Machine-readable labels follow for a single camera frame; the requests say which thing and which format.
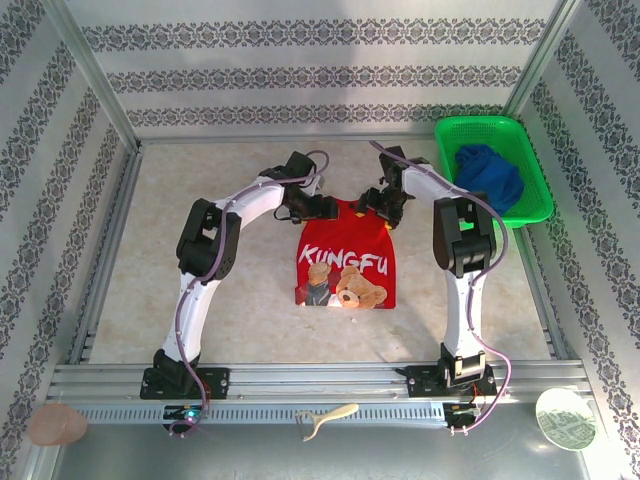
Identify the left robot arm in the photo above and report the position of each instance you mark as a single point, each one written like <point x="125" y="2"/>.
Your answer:
<point x="192" y="310"/>

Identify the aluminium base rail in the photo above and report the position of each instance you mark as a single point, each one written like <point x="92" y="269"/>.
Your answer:
<point x="310" y="380"/>

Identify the red t-shirt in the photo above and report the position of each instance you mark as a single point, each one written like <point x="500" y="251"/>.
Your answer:
<point x="345" y="240"/>

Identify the blue cloth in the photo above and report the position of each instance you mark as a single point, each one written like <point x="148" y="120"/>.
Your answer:
<point x="490" y="180"/>

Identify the small controller board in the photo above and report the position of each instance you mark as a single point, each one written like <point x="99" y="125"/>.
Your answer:
<point x="462" y="411"/>
<point x="186" y="414"/>

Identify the cream peeler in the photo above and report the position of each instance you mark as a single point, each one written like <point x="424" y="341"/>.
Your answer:
<point x="327" y="416"/>

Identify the green plastic basket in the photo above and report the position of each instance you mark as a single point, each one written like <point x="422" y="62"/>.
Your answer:
<point x="535" y="170"/>

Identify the aluminium back bar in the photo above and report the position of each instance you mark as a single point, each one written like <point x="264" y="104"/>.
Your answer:
<point x="250" y="137"/>

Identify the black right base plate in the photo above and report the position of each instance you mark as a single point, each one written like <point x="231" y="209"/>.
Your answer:
<point x="422" y="380"/>

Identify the aluminium side rail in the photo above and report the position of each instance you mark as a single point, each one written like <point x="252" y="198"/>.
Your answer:
<point x="547" y="295"/>
<point x="113" y="225"/>

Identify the green patterned round disc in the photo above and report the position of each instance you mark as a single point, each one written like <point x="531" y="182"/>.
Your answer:
<point x="567" y="420"/>

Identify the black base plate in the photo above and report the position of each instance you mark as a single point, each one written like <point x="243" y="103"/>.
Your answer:
<point x="215" y="382"/>
<point x="422" y="380"/>

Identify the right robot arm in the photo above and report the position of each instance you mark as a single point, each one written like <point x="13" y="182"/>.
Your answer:
<point x="462" y="310"/>

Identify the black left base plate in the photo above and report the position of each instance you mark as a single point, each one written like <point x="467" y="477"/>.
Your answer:
<point x="215" y="382"/>

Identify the aluminium frame post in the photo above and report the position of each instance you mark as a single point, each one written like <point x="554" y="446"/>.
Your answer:
<point x="95" y="75"/>
<point x="542" y="55"/>

